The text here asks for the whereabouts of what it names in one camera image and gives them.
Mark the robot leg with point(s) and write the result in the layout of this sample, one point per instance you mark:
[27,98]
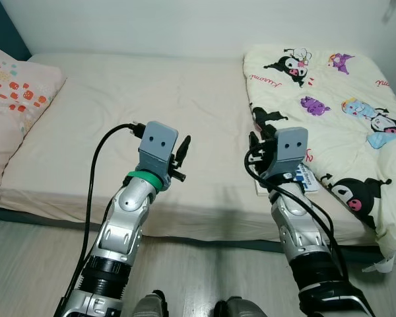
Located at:
[148,307]
[236,309]

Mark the cream cartoon print blanket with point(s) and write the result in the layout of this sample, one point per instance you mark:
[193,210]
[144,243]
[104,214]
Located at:
[356,152]

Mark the robot left leg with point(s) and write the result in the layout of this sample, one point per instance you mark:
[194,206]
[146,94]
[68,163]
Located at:
[148,307]

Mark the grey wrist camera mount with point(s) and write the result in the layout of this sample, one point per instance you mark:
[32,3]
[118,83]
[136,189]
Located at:
[157,145]
[292,148]

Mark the pink dotted pillow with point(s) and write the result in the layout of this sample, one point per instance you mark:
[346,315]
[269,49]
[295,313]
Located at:
[6,132]

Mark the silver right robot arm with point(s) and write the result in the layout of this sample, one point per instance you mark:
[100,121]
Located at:
[303,231]

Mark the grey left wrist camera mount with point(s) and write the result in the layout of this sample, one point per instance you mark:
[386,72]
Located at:
[157,145]

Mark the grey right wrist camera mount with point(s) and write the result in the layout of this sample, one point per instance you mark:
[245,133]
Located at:
[292,148]

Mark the bed with cream sheet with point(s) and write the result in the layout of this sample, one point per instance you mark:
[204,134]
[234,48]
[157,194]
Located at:
[152,99]

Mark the white book blue letters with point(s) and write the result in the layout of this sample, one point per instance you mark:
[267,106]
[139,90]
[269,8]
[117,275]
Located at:
[307,181]

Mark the robot right leg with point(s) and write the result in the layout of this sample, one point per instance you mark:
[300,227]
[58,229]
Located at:
[236,309]

